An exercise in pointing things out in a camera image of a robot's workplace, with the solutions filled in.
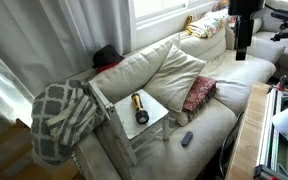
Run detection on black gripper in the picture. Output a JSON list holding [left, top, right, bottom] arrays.
[[228, 0, 267, 62]]

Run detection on yellow and black torch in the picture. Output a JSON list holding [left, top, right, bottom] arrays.
[[130, 92, 150, 125]]

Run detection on floral yellow blanket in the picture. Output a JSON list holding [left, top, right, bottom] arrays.
[[183, 0, 237, 39]]

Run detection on red patterned cushion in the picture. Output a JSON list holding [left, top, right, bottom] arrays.
[[182, 75, 218, 114]]

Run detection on cream throw cushion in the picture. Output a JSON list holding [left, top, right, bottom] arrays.
[[143, 44, 207, 113]]

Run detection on white framed window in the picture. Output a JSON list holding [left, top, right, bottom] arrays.
[[128, 0, 218, 51]]

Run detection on light wooden table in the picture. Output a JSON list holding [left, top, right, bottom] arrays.
[[225, 81, 272, 180]]

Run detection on black remote control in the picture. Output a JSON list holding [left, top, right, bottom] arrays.
[[180, 130, 194, 147]]

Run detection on beige sofa back cushion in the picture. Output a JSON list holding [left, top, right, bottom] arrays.
[[92, 33, 182, 104]]

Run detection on beige fabric sofa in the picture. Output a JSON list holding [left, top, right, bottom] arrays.
[[73, 6, 287, 180]]

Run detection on black hat with red band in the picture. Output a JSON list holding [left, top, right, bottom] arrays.
[[91, 44, 125, 73]]

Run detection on grey white striped cloth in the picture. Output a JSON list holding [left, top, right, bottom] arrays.
[[45, 94, 99, 148]]

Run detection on white curtain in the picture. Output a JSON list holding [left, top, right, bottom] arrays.
[[0, 0, 133, 118]]

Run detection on grey white patterned blanket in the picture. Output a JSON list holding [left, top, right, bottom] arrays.
[[30, 79, 107, 166]]

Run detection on wooden stair steps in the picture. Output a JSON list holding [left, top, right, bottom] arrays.
[[0, 118, 80, 180]]

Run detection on black camera on mount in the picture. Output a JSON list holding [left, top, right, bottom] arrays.
[[270, 9, 288, 43]]

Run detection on black floor cable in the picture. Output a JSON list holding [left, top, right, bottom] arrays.
[[218, 111, 245, 178]]

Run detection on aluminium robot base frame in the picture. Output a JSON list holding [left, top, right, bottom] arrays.
[[253, 84, 288, 180]]

